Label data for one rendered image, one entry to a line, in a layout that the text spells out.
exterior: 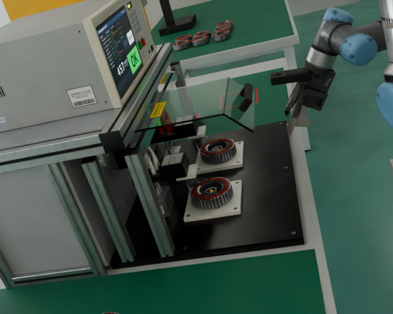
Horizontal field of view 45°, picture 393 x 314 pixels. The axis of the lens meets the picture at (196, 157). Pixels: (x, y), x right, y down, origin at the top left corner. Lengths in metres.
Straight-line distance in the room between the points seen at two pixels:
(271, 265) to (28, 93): 0.67
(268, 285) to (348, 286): 1.07
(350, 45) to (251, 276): 0.60
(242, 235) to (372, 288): 1.01
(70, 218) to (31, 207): 0.10
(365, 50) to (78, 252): 0.85
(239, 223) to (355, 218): 1.30
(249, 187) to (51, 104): 0.56
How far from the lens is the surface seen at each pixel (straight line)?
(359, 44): 1.21
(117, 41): 1.17
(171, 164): 1.20
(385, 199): 2.52
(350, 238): 2.29
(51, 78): 1.12
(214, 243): 1.13
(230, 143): 1.45
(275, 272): 1.05
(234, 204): 1.23
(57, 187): 1.08
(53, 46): 1.10
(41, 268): 1.27
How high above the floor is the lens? 1.45
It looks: 26 degrees down
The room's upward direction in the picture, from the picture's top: 16 degrees counter-clockwise
